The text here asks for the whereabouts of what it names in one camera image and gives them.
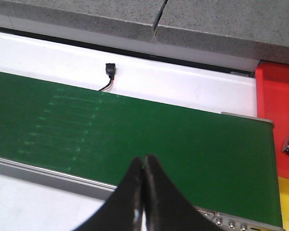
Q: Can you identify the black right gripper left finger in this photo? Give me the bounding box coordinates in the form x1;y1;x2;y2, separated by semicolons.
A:
75;157;143;231

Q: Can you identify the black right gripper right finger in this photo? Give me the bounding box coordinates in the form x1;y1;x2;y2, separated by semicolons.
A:
144;154;221;231

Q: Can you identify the green conveyor belt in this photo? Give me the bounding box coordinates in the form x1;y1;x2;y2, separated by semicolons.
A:
0;72;282;226

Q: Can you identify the yellow plastic tray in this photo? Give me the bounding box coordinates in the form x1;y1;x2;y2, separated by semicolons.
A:
278;177;289;231

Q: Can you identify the red plastic tray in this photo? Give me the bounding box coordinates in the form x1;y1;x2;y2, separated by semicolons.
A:
255;63;289;179

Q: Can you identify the grey stone countertop slab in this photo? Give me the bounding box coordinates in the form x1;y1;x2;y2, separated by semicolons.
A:
0;0;166;42

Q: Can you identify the aluminium conveyor side rail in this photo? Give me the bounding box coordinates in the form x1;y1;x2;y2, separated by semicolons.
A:
0;158;283;231

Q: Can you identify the black sensor with cable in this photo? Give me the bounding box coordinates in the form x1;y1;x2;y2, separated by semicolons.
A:
98;63;116;91

